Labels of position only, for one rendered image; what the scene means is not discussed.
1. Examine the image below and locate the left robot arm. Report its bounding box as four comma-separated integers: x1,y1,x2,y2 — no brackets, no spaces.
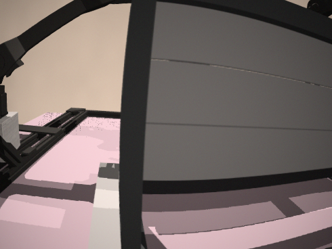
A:
0,0,131,119

